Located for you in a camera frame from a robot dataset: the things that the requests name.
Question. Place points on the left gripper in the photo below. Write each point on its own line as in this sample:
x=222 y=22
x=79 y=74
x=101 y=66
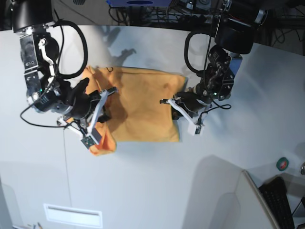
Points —
x=190 y=102

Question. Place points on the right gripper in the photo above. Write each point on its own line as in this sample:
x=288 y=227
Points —
x=77 y=104

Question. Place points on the orange t-shirt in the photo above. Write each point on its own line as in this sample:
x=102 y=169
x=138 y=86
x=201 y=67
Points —
x=136 y=114

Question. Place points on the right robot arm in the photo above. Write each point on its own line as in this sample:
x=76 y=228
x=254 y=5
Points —
x=47 y=88

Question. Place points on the green tape roll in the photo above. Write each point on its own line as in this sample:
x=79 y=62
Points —
x=282 y=164

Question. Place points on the black keyboard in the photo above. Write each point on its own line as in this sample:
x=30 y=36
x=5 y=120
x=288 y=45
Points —
x=275 y=195

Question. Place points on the white partition panel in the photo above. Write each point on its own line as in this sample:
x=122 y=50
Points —
x=254 y=211

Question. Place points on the metal knob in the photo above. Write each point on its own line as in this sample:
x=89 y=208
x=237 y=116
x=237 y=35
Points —
x=302 y=169

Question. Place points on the white cable slot cover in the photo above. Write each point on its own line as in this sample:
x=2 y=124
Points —
x=74 y=216

